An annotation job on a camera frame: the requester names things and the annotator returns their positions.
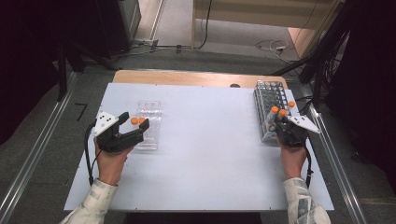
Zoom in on black metal stand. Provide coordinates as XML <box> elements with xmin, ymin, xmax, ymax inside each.
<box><xmin>55</xmin><ymin>40</ymin><xmax>120</xmax><ymax>103</ymax></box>

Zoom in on wooden table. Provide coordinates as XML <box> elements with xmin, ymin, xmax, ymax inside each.
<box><xmin>111</xmin><ymin>69</ymin><xmax>290</xmax><ymax>90</ymax></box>

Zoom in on light wooden panel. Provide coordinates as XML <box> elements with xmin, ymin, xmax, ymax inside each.
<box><xmin>287</xmin><ymin>26</ymin><xmax>325</xmax><ymax>59</ymax></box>

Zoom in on person's right hand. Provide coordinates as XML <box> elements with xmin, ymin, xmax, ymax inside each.
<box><xmin>276</xmin><ymin>136</ymin><xmax>308</xmax><ymax>181</ymax></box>

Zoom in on beige wooden furniture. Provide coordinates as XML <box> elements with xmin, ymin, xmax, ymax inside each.
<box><xmin>191</xmin><ymin>0</ymin><xmax>344</xmax><ymax>49</ymax></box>

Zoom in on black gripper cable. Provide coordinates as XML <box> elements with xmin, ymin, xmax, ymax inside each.
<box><xmin>303</xmin><ymin>146</ymin><xmax>314</xmax><ymax>189</ymax></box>
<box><xmin>84</xmin><ymin>120</ymin><xmax>104</xmax><ymax>187</ymax></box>

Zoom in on black cables beside table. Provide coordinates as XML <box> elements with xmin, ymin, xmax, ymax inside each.
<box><xmin>293</xmin><ymin>94</ymin><xmax>314</xmax><ymax>115</ymax></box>

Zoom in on clear plastic tube rack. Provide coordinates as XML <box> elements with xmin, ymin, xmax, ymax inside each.
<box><xmin>134</xmin><ymin>99</ymin><xmax>163</xmax><ymax>151</ymax></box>

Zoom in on person's left hand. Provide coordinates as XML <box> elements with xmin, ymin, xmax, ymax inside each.
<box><xmin>93</xmin><ymin>137</ymin><xmax>135</xmax><ymax>187</ymax></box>

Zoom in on black curtain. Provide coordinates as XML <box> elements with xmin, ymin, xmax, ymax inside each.
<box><xmin>0</xmin><ymin>0</ymin><xmax>123</xmax><ymax>146</ymax></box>
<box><xmin>324</xmin><ymin>0</ymin><xmax>396</xmax><ymax>189</ymax></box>

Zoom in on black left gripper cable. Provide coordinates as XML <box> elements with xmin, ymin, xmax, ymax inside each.
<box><xmin>84</xmin><ymin>120</ymin><xmax>104</xmax><ymax>187</ymax></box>

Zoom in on grey floor cable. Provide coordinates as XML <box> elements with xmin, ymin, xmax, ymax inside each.
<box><xmin>118</xmin><ymin>44</ymin><xmax>192</xmax><ymax>59</ymax></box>

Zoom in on grey cabinet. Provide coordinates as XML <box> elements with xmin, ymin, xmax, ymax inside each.
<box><xmin>118</xmin><ymin>0</ymin><xmax>143</xmax><ymax>45</ymax></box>

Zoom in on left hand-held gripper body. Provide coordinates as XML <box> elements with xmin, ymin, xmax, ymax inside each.
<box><xmin>92</xmin><ymin>110</ymin><xmax>134</xmax><ymax>153</ymax></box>

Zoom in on white floor cable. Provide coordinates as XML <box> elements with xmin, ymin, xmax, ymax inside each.
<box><xmin>254</xmin><ymin>38</ymin><xmax>292</xmax><ymax>62</ymax></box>

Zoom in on black tripod with cables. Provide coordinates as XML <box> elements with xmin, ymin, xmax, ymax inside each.
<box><xmin>270</xmin><ymin>0</ymin><xmax>353</xmax><ymax>110</ymax></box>

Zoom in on white table cover board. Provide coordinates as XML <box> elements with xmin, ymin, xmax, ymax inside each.
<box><xmin>64</xmin><ymin>82</ymin><xmax>336</xmax><ymax>213</ymax></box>

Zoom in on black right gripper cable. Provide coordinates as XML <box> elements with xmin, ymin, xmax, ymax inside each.
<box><xmin>303</xmin><ymin>146</ymin><xmax>314</xmax><ymax>189</ymax></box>

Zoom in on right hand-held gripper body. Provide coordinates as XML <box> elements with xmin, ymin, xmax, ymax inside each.
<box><xmin>279</xmin><ymin>115</ymin><xmax>321</xmax><ymax>148</ymax></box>

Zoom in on grey power strip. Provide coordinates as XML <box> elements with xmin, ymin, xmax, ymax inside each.
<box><xmin>134</xmin><ymin>37</ymin><xmax>160</xmax><ymax>48</ymax></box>

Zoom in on aluminium floor rail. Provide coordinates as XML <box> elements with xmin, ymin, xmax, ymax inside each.
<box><xmin>0</xmin><ymin>72</ymin><xmax>79</xmax><ymax>224</ymax></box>
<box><xmin>300</xmin><ymin>83</ymin><xmax>369</xmax><ymax>224</ymax></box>

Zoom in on black floor cable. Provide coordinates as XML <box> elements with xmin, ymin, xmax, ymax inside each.
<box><xmin>178</xmin><ymin>0</ymin><xmax>214</xmax><ymax>51</ymax></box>

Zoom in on metal tube rack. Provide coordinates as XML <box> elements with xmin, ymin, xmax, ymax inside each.
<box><xmin>253</xmin><ymin>79</ymin><xmax>297</xmax><ymax>145</ymax></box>

